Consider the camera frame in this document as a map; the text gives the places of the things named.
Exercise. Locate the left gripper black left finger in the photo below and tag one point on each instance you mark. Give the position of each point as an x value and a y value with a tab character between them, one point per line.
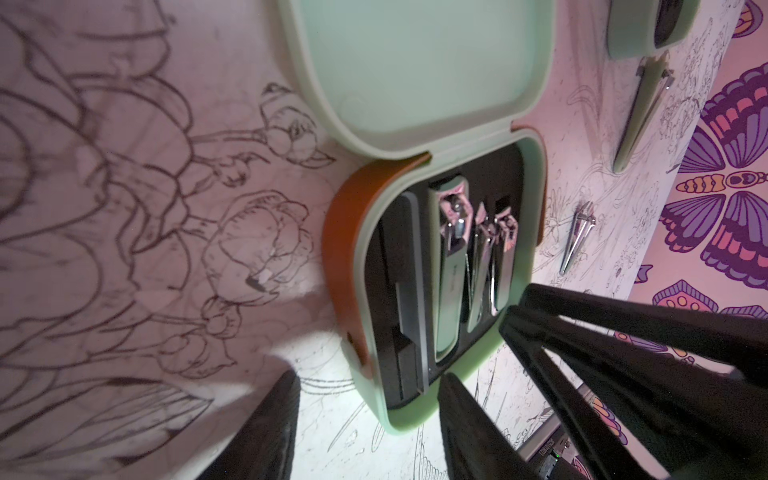
265	445

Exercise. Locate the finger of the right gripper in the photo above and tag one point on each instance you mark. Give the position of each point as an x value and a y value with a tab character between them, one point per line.
691	386

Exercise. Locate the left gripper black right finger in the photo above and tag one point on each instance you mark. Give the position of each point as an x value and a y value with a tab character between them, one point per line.
474	448

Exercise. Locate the slanted small nail clipper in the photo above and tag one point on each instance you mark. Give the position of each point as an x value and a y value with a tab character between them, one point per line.
503	259

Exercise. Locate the green case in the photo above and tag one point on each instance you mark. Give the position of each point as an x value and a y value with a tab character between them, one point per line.
640	28
425	91

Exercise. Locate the large green nail clipper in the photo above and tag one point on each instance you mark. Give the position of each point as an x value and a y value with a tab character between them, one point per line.
450	222

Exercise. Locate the green circuit board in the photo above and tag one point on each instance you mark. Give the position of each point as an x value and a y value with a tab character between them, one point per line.
549	465

